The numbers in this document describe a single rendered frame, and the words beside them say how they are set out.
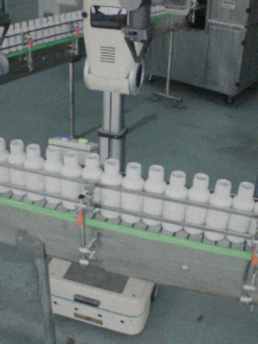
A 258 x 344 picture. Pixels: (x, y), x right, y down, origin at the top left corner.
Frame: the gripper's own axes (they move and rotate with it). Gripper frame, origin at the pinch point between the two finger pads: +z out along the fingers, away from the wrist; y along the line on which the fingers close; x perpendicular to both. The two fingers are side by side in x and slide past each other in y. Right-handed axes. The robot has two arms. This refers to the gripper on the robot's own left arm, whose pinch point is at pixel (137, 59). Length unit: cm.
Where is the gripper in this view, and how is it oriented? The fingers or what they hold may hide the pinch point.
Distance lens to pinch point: 116.8
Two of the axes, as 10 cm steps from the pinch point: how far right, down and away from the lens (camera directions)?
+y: 3.0, -4.5, 8.4
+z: -0.4, 8.7, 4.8
